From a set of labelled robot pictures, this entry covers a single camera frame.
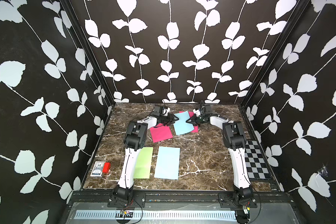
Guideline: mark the playing card deck box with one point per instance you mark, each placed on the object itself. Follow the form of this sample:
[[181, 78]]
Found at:
[[97, 170]]

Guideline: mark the small circuit board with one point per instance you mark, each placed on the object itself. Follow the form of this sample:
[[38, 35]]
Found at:
[[124, 214]]

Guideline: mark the red small box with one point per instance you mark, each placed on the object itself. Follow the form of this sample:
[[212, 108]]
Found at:
[[106, 167]]

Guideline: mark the checkerboard calibration plate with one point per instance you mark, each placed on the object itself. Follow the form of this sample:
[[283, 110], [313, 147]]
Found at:
[[255, 162]]

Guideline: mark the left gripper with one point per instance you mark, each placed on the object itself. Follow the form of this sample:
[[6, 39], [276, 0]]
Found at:
[[170, 119]]

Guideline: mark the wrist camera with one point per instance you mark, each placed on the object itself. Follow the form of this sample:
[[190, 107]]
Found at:
[[160, 110], [203, 110]]

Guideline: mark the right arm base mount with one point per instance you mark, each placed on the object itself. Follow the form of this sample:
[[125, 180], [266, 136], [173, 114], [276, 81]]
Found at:
[[235, 201]]

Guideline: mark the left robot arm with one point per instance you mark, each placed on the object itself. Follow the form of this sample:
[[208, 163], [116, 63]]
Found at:
[[134, 141]]

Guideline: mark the large magenta paper sheet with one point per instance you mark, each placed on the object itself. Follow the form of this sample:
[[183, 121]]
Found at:
[[160, 133]]

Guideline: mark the light blue paper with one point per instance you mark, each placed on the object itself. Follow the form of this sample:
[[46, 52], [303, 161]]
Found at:
[[181, 126], [167, 165]]

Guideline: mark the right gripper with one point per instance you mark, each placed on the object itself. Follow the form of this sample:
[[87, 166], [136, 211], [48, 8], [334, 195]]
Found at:
[[193, 120]]

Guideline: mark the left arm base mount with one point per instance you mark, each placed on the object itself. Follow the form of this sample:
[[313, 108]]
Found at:
[[132, 200]]

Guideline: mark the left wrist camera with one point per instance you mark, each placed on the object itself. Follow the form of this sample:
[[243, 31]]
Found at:
[[160, 110]]

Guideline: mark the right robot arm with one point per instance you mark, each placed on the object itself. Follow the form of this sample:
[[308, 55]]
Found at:
[[234, 139]]

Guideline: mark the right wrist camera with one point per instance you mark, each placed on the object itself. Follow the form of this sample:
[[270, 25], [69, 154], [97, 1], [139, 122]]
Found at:
[[203, 110]]

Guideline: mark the small magenta paper sheet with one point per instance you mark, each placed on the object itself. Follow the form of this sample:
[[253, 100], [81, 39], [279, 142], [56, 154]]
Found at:
[[194, 126]]

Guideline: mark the white perforated rail strip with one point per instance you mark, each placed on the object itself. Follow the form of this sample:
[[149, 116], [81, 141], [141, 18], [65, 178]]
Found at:
[[158, 215]]

